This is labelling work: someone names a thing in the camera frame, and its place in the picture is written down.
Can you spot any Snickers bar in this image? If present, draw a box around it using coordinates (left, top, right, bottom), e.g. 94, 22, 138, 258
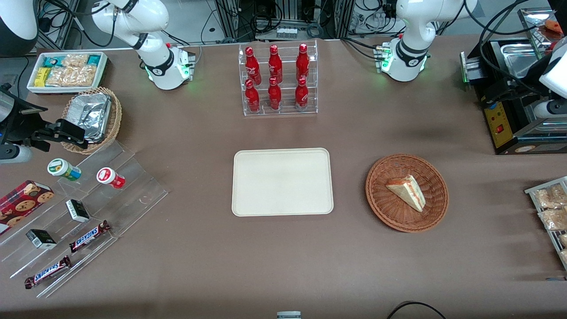
24, 256, 72, 289
69, 220, 111, 253

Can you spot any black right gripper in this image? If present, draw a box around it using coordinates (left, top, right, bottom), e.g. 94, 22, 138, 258
0, 86, 88, 151

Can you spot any silver foil container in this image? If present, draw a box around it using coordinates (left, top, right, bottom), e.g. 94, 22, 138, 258
66, 93, 112, 143

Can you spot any triangular sandwich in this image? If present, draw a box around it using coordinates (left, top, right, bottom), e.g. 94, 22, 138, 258
385, 175, 427, 213

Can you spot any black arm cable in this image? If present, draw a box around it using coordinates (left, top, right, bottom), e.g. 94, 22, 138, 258
461, 0, 545, 85

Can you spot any brown wicker basket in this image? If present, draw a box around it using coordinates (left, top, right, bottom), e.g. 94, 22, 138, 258
365, 153, 449, 233

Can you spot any large clear cracker bag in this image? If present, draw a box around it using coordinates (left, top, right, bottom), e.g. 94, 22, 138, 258
46, 66, 99, 87

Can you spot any clear acrylic bottle rack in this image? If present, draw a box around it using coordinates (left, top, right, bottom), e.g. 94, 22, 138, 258
238, 39, 318, 117

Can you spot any white rectangular snack bin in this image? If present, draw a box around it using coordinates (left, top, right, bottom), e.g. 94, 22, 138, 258
27, 51, 109, 95

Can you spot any red chocolate chip cookie box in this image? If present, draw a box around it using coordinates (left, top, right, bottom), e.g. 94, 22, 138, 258
0, 180, 55, 236

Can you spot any tray of packaged pastries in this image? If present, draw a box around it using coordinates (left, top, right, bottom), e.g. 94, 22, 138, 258
524, 176, 567, 271

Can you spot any beige rectangular tray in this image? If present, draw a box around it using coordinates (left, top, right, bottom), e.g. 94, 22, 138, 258
232, 148, 334, 217

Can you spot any green lid cup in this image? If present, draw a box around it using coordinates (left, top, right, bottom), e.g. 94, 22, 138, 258
47, 158, 82, 182

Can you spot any clear acrylic stepped display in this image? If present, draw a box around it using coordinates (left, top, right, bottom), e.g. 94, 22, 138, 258
0, 140, 169, 298

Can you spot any black food warmer machine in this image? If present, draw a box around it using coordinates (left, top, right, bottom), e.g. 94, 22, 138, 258
461, 7, 567, 156

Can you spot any small black box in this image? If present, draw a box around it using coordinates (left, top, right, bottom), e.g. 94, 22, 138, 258
66, 199, 90, 223
26, 229, 57, 249

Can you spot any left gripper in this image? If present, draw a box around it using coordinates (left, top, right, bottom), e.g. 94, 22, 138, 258
483, 55, 548, 109

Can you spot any black looped cable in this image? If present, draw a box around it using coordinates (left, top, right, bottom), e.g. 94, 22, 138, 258
386, 301, 447, 319

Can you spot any light tan wicker basket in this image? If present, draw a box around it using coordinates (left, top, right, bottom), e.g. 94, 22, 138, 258
61, 87, 123, 155

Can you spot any red lid cup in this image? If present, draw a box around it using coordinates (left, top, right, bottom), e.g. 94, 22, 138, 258
97, 167, 126, 190

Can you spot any red cola bottle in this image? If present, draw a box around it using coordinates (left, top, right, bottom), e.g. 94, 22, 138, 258
295, 77, 309, 109
268, 77, 282, 110
268, 45, 283, 84
245, 79, 260, 113
296, 43, 310, 82
245, 47, 262, 86

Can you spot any small clear cracker bag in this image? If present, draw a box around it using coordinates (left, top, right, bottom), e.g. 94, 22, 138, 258
62, 54, 89, 68

